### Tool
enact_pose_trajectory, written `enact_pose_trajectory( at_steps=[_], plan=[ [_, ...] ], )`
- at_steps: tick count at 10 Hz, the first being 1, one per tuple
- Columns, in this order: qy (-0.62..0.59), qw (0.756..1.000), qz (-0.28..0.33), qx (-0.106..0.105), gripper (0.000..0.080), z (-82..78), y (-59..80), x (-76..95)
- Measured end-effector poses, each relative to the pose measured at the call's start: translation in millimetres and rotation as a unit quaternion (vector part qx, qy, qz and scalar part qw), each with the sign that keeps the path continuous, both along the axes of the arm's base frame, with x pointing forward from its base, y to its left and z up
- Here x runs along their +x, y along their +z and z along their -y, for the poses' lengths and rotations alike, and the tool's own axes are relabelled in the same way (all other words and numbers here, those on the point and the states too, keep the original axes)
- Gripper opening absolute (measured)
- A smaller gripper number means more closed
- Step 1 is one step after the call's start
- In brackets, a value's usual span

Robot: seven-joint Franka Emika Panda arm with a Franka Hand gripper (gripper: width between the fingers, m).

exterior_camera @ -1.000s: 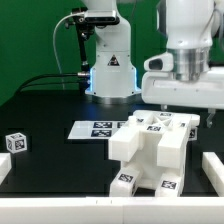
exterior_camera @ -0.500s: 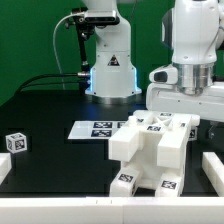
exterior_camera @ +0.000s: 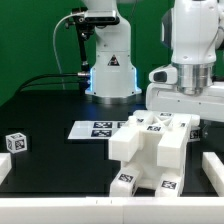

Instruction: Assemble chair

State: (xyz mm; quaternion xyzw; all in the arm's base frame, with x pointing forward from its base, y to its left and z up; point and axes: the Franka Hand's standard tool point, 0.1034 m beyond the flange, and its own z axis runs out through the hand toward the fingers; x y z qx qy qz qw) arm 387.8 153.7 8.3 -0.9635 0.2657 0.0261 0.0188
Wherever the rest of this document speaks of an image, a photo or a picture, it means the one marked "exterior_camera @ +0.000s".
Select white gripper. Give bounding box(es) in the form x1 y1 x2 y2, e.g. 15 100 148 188
146 82 224 138

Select white chair back frame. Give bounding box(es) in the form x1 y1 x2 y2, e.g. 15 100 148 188
109 110 200 169

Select white tagged cube nut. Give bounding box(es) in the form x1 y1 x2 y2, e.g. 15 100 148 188
189 129 200 142
6 133 27 154

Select white chair seat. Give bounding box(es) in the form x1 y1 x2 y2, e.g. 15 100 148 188
121 131 187 191

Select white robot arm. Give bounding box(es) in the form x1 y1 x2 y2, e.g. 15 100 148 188
82 0 224 123

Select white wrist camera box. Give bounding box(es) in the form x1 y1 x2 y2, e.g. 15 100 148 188
149 64 178 85

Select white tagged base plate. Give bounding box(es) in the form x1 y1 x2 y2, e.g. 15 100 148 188
68 121 125 140

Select white front fence rail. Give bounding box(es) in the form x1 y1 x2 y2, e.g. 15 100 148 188
0 197 224 224

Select black camera on stand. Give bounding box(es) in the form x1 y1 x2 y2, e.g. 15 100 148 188
65 7 120 94

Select white camera cable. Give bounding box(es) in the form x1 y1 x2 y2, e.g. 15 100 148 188
52 13 76 90

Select black base cables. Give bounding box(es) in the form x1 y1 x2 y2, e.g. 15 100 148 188
15 73 91 94

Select white left fence rail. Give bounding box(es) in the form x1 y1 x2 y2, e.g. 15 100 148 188
0 153 12 184

